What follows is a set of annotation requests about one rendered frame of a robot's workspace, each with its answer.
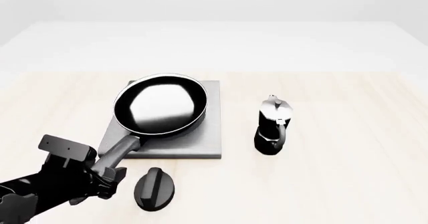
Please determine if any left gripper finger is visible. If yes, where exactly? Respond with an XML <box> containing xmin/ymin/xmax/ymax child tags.
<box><xmin>102</xmin><ymin>166</ymin><xmax>128</xmax><ymax>186</ymax></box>

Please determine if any flat grey stove plate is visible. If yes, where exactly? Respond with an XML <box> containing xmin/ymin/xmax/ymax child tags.
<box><xmin>99</xmin><ymin>80</ymin><xmax>223</xmax><ymax>160</ymax></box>

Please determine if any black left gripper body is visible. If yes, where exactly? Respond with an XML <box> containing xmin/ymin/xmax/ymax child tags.
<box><xmin>85</xmin><ymin>170</ymin><xmax>118</xmax><ymax>200</ymax></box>

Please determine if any black frying pan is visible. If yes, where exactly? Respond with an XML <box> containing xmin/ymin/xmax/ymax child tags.
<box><xmin>90</xmin><ymin>73</ymin><xmax>209</xmax><ymax>175</ymax></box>

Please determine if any round black stove knob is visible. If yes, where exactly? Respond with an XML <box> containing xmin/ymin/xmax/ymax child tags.
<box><xmin>133</xmin><ymin>166</ymin><xmax>177</xmax><ymax>212</ymax></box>

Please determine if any small flat plate on stalk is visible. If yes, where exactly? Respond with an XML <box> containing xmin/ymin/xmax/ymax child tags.
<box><xmin>37</xmin><ymin>134</ymin><xmax>98</xmax><ymax>169</ymax></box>

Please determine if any black and silver moka pot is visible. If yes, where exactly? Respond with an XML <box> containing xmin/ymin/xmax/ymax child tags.
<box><xmin>253</xmin><ymin>94</ymin><xmax>294</xmax><ymax>156</ymax></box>

